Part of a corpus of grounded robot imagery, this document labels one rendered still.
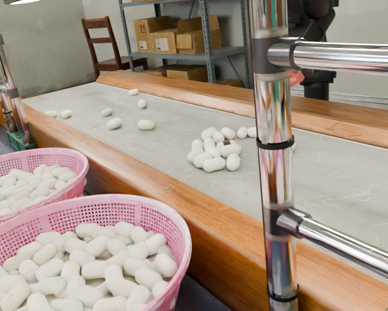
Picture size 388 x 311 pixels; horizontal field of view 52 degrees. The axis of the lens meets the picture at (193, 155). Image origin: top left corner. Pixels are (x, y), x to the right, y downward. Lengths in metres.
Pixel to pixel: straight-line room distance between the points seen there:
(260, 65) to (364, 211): 0.30
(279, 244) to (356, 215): 0.21
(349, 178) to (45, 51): 4.84
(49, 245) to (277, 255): 0.30
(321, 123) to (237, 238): 0.40
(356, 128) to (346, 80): 2.19
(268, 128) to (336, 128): 0.48
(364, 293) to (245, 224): 0.14
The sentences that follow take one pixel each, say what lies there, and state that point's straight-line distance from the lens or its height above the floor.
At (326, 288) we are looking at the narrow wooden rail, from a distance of 0.36.
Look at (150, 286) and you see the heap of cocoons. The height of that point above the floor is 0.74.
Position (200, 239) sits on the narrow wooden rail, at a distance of 0.46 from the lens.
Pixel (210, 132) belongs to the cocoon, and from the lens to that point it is 0.75.
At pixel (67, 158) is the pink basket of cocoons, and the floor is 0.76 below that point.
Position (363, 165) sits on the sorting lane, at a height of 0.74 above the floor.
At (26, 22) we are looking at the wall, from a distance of 5.19.
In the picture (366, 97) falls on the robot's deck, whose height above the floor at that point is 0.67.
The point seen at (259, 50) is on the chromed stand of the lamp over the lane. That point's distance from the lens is 0.26.
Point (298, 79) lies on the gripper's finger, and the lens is 0.77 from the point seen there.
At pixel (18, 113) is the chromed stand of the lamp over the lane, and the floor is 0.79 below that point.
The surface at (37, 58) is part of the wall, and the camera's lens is 5.22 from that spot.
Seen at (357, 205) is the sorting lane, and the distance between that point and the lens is 0.53.
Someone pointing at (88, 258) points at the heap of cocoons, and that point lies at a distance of 0.48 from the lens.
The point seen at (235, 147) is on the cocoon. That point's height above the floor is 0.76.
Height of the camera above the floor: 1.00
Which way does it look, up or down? 22 degrees down
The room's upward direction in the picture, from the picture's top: 8 degrees counter-clockwise
